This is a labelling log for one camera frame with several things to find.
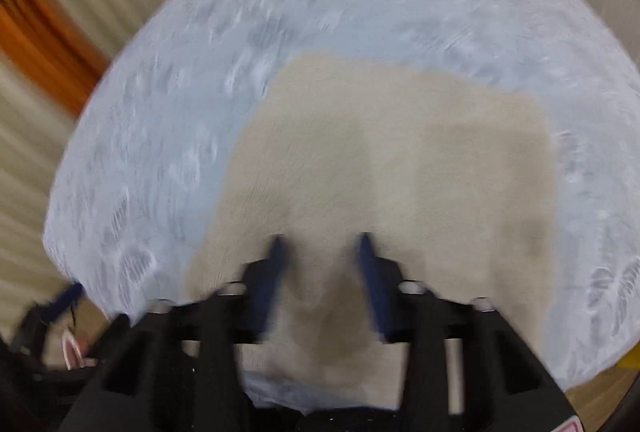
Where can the cream sweater with black hearts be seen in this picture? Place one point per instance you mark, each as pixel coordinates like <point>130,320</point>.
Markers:
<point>390,172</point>

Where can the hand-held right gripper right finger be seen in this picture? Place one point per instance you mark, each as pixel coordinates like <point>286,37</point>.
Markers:
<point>372,277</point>

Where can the cream curtain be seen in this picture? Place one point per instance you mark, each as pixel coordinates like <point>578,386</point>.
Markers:
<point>30,172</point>

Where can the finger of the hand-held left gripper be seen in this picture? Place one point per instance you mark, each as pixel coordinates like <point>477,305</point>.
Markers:
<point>67,296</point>

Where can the bed with blue butterfly bedding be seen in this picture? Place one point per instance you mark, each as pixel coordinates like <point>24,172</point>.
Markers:
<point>200,87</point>

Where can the orange curtain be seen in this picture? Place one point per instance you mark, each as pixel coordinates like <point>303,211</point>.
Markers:
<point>50,47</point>

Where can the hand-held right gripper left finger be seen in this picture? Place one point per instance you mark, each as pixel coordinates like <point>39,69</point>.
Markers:
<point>272,272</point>

